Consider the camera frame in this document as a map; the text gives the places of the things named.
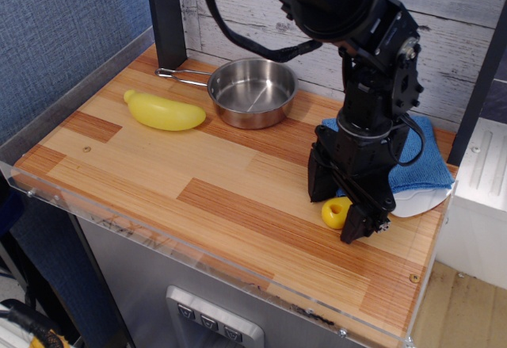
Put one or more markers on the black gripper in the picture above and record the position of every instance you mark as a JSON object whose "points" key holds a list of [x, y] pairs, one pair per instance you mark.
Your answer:
{"points": [[359, 166]]}

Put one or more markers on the yellow handled white toy knife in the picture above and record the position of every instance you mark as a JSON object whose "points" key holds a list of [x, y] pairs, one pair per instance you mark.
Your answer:
{"points": [[409, 203]]}

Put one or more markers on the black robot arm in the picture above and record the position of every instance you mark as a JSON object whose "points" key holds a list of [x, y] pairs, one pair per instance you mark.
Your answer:
{"points": [[378, 43]]}

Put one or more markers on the stainless steel pot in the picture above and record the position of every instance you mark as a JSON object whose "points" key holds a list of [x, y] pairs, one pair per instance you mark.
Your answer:
{"points": [[251, 93]]}

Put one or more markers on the blue folded cloth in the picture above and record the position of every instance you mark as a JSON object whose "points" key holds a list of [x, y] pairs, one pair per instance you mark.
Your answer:
{"points": [[428, 172]]}

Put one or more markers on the clear acrylic front guard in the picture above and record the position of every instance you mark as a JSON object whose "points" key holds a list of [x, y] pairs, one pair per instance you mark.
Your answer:
{"points": [[261, 245]]}

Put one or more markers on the white side counter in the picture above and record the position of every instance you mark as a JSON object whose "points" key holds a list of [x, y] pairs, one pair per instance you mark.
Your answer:
{"points": [[473, 238]]}

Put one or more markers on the silver button control panel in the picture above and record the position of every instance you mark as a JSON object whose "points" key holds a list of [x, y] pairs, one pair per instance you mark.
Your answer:
{"points": [[199, 323]]}

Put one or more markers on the yellow plastic banana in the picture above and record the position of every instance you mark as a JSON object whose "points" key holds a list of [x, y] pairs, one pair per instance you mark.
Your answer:
{"points": [[162, 113]]}

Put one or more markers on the stainless steel cabinet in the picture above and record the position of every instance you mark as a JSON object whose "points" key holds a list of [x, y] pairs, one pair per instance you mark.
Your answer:
{"points": [[138, 275]]}

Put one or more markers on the yellow black object bottom left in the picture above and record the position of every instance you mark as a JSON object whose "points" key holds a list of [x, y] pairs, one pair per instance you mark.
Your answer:
{"points": [[20, 330]]}

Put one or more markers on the black right vertical post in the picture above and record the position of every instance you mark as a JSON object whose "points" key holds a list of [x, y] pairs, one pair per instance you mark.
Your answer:
{"points": [[482, 87]]}

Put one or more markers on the black vertical post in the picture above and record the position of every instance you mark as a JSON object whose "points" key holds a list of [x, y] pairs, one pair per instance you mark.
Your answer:
{"points": [[169, 36], [482, 87]]}

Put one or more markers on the black left vertical post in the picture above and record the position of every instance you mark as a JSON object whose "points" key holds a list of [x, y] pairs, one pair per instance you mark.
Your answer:
{"points": [[169, 36]]}

